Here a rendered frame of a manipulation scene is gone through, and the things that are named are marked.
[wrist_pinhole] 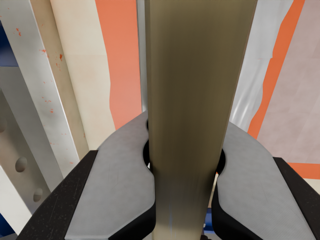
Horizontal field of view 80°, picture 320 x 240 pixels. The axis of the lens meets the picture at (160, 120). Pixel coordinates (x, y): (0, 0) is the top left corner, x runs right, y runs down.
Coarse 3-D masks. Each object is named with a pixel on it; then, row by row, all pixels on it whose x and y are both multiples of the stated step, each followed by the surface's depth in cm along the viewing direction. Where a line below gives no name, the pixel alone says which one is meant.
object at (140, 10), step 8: (136, 0) 10; (136, 8) 11; (144, 8) 10; (144, 16) 11; (144, 24) 11; (144, 32) 11; (144, 40) 11; (144, 48) 12; (144, 56) 12; (144, 64) 12; (144, 72) 12; (144, 80) 13; (144, 88) 13; (144, 96) 13; (144, 104) 14
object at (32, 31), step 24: (0, 0) 18; (24, 0) 18; (48, 0) 21; (24, 24) 19; (48, 24) 21; (24, 48) 21; (48, 48) 21; (24, 72) 22; (48, 72) 22; (48, 96) 24; (72, 96) 27; (48, 120) 26; (72, 120) 27; (72, 144) 28; (72, 168) 31
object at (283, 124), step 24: (120, 72) 25; (288, 72) 24; (312, 72) 24; (120, 96) 27; (264, 96) 26; (288, 96) 26; (312, 96) 25; (120, 120) 29; (264, 120) 28; (288, 120) 28; (312, 120) 27; (264, 144) 30; (288, 144) 30; (312, 144) 30; (312, 168) 32
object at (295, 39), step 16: (96, 0) 21; (112, 0) 21; (128, 0) 21; (304, 0) 20; (112, 16) 22; (128, 16) 22; (288, 16) 21; (304, 16) 21; (112, 32) 23; (128, 32) 22; (288, 32) 22; (304, 32) 21; (112, 48) 24; (128, 48) 23; (288, 48) 22; (304, 48) 22
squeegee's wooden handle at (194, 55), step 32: (160, 0) 5; (192, 0) 5; (224, 0) 5; (256, 0) 5; (160, 32) 5; (192, 32) 5; (224, 32) 5; (160, 64) 6; (192, 64) 5; (224, 64) 5; (160, 96) 6; (192, 96) 6; (224, 96) 6; (160, 128) 7; (192, 128) 7; (224, 128) 7; (160, 160) 8; (192, 160) 8; (160, 192) 9; (192, 192) 9; (160, 224) 10; (192, 224) 10
